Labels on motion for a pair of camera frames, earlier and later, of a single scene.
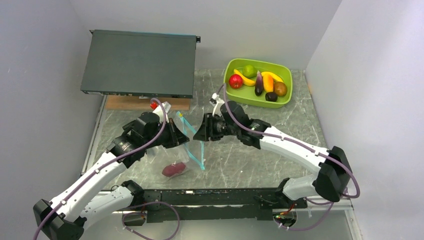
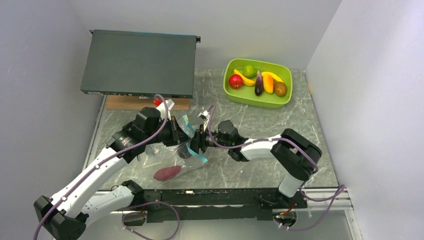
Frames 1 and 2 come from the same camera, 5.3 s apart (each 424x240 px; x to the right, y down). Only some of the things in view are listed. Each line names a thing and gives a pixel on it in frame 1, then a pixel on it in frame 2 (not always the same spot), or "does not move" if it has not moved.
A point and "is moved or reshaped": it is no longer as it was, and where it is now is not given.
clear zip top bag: (176, 161) is moved or reshaped
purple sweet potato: (177, 168) is moved or reshaped
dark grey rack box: (140, 64) does not move
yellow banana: (245, 80) does not move
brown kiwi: (280, 88) does not move
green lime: (249, 71) does not move
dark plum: (271, 96) to (183, 153)
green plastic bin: (256, 84) does not move
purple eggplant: (259, 89) does not move
